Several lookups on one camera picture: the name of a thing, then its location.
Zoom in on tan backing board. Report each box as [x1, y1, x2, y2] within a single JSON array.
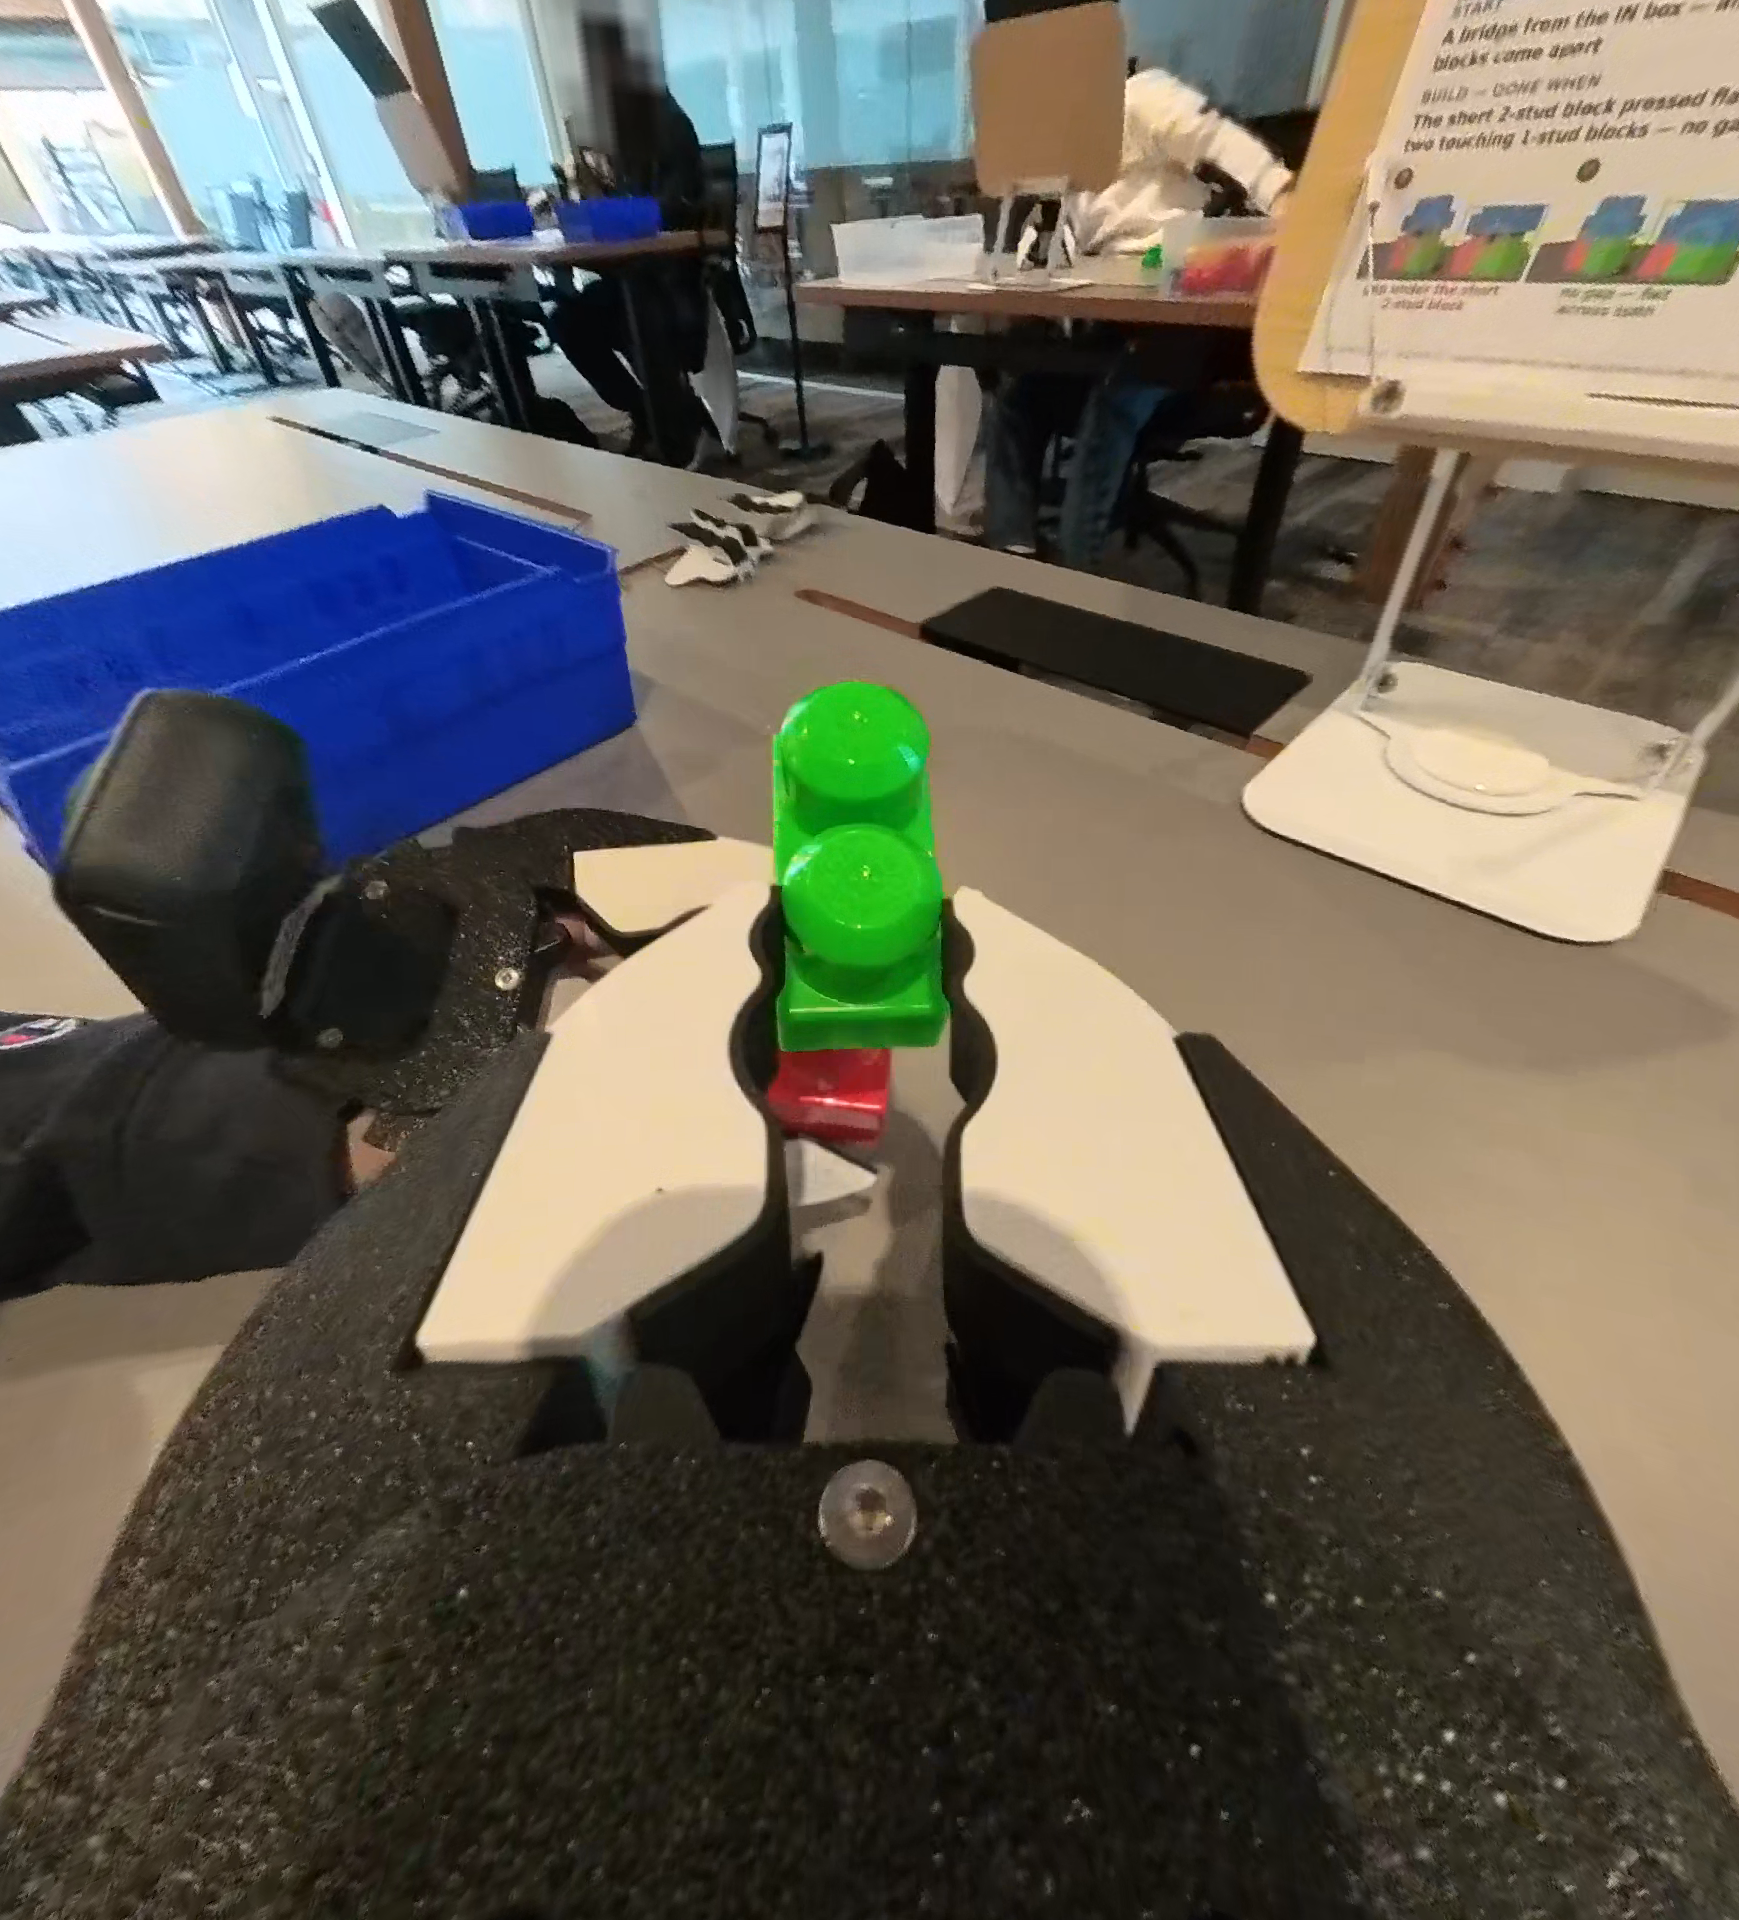
[[1251, 0, 1739, 442]]

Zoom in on brown cardboard panel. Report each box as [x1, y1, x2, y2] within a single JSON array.
[[969, 5, 1131, 200]]

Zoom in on black flat pad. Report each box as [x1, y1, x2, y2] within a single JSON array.
[[920, 585, 1315, 740]]

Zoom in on person's left forearm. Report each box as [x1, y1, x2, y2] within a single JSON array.
[[0, 1003, 365, 1310]]

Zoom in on long grey background table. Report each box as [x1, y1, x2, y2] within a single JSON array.
[[165, 228, 733, 454]]

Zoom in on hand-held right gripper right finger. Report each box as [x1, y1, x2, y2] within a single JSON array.
[[942, 882, 1324, 1431]]

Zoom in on green two-stud mega block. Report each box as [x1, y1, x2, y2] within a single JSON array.
[[770, 681, 949, 1055]]

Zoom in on wooden background table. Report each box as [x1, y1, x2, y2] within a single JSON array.
[[794, 274, 1309, 617]]

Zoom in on white document stand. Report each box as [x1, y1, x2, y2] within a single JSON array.
[[1241, 367, 1739, 948]]

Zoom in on blue plastic bin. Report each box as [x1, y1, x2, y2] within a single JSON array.
[[0, 489, 642, 876]]

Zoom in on red mega block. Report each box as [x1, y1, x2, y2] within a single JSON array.
[[770, 1047, 896, 1144]]

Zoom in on clear plastic container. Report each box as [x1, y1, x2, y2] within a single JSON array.
[[828, 217, 993, 290]]

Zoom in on black and white gloves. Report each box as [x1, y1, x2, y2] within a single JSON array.
[[664, 483, 820, 590]]

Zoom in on black floor sign stand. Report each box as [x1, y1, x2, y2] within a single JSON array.
[[754, 126, 844, 460]]

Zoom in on printed instruction sheet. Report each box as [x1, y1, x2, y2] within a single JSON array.
[[1295, 0, 1739, 381]]

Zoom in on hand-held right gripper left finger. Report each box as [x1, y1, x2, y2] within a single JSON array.
[[413, 887, 820, 1371]]

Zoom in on clear tub of coloured blocks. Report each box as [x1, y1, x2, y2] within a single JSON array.
[[1172, 222, 1279, 305]]

